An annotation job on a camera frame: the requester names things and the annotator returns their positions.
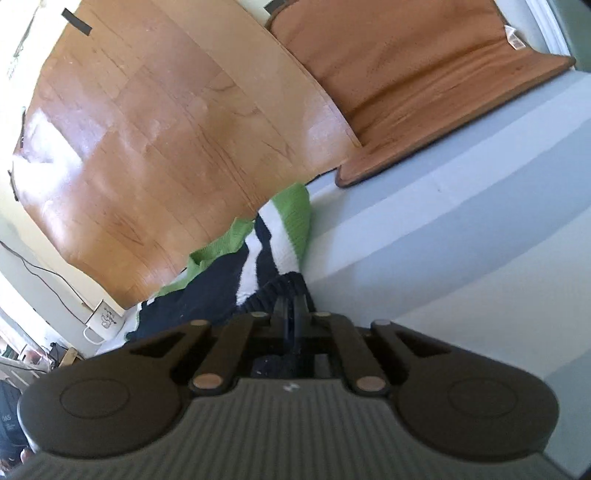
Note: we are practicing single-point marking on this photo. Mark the brown seat cushion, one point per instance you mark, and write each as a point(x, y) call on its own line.
point(415, 83)

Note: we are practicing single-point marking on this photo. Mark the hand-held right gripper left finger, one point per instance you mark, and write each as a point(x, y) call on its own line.
point(231, 350)

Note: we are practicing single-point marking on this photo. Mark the white window frame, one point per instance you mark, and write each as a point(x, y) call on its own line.
point(554, 23)

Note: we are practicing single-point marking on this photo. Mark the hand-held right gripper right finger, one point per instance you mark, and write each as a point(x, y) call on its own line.
point(348, 350)

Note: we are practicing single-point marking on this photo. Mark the striped grey bed sheet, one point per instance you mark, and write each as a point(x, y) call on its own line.
point(438, 258)

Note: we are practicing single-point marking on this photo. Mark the black green white knit sweater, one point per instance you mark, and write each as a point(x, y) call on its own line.
point(207, 286)

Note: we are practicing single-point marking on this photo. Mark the black tape strip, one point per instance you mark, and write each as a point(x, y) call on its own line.
point(76, 21)

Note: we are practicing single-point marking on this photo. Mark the wood-pattern vinyl sheet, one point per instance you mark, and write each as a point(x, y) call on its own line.
point(161, 138)

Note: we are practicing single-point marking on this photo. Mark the white enamel mug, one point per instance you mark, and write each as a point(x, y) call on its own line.
point(105, 323)

